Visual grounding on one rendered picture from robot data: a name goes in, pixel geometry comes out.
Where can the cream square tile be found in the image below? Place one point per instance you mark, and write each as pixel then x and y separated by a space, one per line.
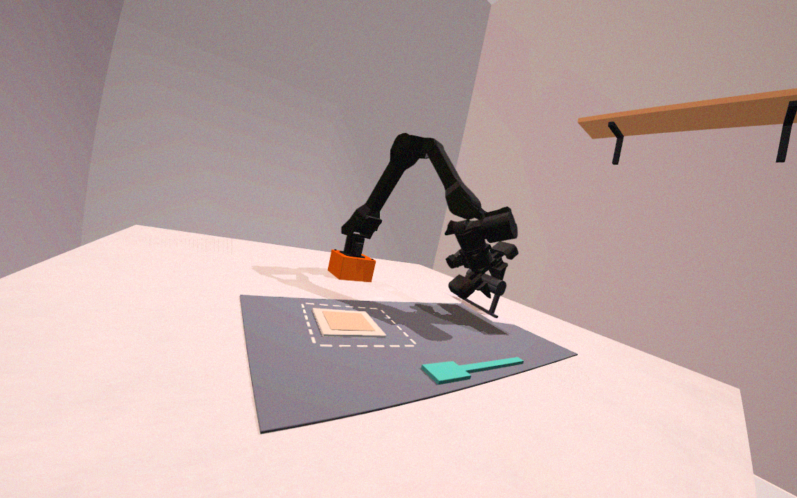
pixel 346 324

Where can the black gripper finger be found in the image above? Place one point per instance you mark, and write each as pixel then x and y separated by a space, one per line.
pixel 484 289
pixel 499 272

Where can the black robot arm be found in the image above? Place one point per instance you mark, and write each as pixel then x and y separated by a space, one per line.
pixel 498 225

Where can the teal flat trowel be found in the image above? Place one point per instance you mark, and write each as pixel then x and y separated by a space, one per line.
pixel 447 372

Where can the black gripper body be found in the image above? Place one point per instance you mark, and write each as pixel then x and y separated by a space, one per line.
pixel 480 261

